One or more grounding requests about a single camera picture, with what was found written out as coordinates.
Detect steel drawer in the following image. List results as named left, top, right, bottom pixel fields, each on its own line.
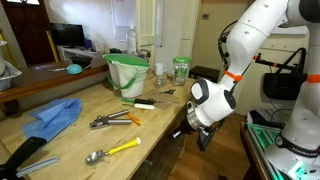
left=130, top=133, right=186, bottom=180

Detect white ceramic mug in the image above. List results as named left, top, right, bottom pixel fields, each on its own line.
left=154, top=63, right=167, bottom=76

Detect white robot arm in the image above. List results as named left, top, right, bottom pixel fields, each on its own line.
left=170, top=0, right=320, bottom=139

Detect white bucket with green lid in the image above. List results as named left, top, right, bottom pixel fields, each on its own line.
left=103, top=53, right=149, bottom=98

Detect black bag on wall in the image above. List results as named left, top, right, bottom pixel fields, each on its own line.
left=263, top=48, right=307, bottom=100

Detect orange peeler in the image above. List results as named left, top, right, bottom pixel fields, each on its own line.
left=128, top=113, right=142, bottom=125

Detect yellow handled ice cream scoop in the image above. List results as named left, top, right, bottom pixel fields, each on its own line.
left=85, top=137, right=141, bottom=166

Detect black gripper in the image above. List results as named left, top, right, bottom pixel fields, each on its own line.
left=170, top=119, right=199, bottom=140

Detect green handled knife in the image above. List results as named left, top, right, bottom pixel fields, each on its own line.
left=121, top=97, right=179, bottom=105

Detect black monitor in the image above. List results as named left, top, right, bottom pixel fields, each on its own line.
left=50, top=23, right=84, bottom=46

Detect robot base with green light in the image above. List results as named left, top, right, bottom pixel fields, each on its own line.
left=247, top=110, right=320, bottom=180

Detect black handled scissors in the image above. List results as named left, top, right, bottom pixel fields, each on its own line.
left=157, top=89, right=176, bottom=95

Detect large clear spray bottle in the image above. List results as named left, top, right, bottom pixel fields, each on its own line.
left=127, top=25, right=137, bottom=54

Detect blue bowl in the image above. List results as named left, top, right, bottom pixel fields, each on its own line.
left=67, top=64, right=83, bottom=75

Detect clear drinking glass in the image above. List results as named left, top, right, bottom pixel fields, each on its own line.
left=154, top=74, right=166, bottom=88

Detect blue cloth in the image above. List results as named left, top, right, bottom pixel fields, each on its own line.
left=22, top=98, right=82, bottom=142

